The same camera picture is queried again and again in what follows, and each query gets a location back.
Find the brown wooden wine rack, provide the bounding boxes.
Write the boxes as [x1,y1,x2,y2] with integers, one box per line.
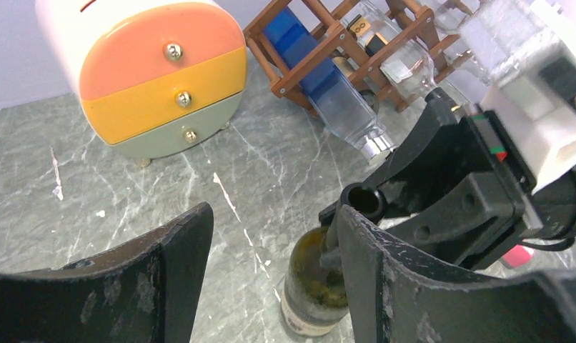
[244,1,482,111]

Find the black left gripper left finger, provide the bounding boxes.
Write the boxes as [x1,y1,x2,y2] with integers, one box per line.
[0,202,214,342]

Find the blue square glass bottle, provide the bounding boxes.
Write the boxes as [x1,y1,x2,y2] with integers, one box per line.
[264,8,397,165]

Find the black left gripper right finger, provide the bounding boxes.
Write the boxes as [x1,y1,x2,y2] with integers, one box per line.
[337,206,576,342]

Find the clear dark-labelled round bottle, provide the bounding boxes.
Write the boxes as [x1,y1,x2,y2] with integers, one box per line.
[459,1,557,86]

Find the clear labelled liquor bottle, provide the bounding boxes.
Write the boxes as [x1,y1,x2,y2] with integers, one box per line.
[339,0,440,103]

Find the cream orange drawer cabinet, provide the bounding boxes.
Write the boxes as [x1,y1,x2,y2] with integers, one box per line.
[35,1,247,161]

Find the dark green wine bottle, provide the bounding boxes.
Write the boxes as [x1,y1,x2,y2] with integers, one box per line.
[280,183,388,338]

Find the clear glass bottle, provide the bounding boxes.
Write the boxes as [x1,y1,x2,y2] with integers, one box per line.
[439,79,470,116]

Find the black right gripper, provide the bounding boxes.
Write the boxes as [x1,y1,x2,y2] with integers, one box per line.
[318,87,544,270]

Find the pink eraser block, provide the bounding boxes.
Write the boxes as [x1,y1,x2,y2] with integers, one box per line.
[500,245,535,269]

